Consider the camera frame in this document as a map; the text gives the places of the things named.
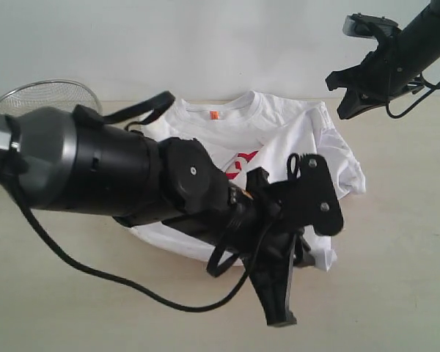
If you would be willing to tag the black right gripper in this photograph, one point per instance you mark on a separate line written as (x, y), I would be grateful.
(369, 84)

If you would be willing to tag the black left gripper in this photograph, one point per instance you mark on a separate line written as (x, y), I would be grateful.
(272, 275)

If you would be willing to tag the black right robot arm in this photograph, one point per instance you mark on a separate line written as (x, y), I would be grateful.
(417, 46)

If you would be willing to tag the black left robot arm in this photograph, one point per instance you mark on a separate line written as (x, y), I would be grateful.
(80, 162)

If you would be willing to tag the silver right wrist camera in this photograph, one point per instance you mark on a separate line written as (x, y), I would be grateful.
(370, 27)

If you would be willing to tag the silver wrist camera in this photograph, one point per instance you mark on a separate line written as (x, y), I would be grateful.
(307, 197)
(370, 27)

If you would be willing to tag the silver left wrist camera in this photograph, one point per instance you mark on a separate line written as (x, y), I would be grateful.
(307, 197)

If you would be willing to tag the metal wire mesh basket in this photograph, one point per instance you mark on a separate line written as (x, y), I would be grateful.
(58, 93)

